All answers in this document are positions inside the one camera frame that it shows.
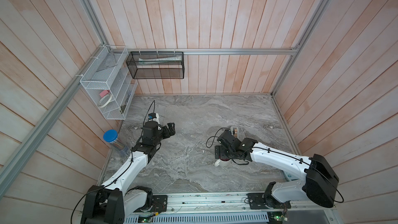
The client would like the blue lid plastic jar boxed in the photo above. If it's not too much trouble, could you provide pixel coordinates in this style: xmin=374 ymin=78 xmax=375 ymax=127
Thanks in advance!
xmin=103 ymin=129 xmax=130 ymax=156

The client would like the black camera cable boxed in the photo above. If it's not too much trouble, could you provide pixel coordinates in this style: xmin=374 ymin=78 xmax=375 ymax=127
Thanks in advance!
xmin=206 ymin=127 xmax=231 ymax=149

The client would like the horizontal aluminium wall rail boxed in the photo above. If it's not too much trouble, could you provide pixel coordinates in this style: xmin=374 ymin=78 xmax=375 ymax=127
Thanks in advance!
xmin=126 ymin=48 xmax=298 ymax=56

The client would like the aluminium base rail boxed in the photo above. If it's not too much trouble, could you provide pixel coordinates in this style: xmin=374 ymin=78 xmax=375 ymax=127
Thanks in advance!
xmin=79 ymin=189 xmax=336 ymax=217

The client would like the paper sheet in basket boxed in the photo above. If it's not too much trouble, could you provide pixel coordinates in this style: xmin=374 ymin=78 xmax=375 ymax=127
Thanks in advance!
xmin=138 ymin=55 xmax=183 ymax=65

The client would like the black mesh wall basket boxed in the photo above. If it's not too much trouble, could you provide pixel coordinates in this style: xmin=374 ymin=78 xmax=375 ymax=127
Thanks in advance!
xmin=126 ymin=52 xmax=185 ymax=79

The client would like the pink eraser block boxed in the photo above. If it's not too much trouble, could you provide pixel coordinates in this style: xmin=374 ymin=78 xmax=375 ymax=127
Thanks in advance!
xmin=99 ymin=90 xmax=109 ymax=98

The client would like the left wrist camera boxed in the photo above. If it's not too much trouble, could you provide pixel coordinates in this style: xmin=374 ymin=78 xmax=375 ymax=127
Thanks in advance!
xmin=148 ymin=113 xmax=160 ymax=124

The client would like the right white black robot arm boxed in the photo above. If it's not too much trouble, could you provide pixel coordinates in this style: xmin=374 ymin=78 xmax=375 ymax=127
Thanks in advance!
xmin=206 ymin=128 xmax=339 ymax=209

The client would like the white tape roll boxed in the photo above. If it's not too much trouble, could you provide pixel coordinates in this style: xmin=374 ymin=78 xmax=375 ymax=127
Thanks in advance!
xmin=97 ymin=93 xmax=113 ymax=109

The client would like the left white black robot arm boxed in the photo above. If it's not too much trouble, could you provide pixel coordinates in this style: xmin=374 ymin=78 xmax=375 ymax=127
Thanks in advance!
xmin=80 ymin=119 xmax=176 ymax=224

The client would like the white wire mesh shelf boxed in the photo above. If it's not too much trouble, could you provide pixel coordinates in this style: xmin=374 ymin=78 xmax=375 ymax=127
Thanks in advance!
xmin=80 ymin=45 xmax=138 ymax=120

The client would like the red white ceramic mug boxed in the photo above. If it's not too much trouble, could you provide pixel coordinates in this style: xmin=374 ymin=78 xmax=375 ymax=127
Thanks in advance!
xmin=214 ymin=159 xmax=232 ymax=167

